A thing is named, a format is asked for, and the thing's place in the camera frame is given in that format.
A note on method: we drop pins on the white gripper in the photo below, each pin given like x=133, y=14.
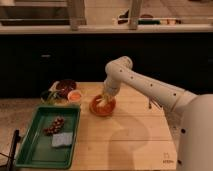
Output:
x=111, y=89

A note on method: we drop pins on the yellow banana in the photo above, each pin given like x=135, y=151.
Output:
x=104, y=100

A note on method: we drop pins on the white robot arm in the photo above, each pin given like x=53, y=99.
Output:
x=195, y=150

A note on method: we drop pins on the red bowl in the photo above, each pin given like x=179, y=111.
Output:
x=102, y=107

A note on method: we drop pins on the small orange bowl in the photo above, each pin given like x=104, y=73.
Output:
x=74, y=96

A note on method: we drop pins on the red grapes bunch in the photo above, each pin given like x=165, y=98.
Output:
x=55, y=127

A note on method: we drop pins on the grey sponge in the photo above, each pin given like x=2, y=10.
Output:
x=62, y=139

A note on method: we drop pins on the dark counter cabinet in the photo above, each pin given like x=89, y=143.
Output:
x=29, y=64

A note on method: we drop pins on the green plastic tray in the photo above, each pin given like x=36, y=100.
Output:
x=36, y=150

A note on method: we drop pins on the black stand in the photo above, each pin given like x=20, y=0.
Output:
x=8, y=166

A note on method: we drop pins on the right wooden post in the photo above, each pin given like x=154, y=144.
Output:
x=134, y=14

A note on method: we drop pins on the wooden post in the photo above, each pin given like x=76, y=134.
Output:
x=134, y=14
x=76, y=12

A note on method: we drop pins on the left wooden post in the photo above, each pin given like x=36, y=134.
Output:
x=76, y=12

